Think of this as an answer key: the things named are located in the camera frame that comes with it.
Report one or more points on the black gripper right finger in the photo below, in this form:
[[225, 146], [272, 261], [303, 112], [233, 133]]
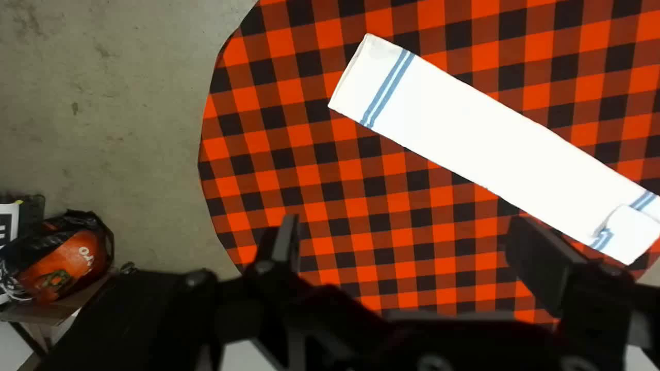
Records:
[[547, 264]]

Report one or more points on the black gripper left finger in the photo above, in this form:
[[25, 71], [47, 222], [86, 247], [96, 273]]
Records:
[[283, 244]]

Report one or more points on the white towel blue stripes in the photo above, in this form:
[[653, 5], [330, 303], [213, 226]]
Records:
[[467, 131]]

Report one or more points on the orange black checked tablecloth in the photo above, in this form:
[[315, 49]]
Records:
[[385, 206]]

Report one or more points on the orange black bag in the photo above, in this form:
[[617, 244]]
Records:
[[64, 261]]

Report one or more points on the black white calibration tag board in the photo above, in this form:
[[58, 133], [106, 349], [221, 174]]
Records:
[[8, 223]]

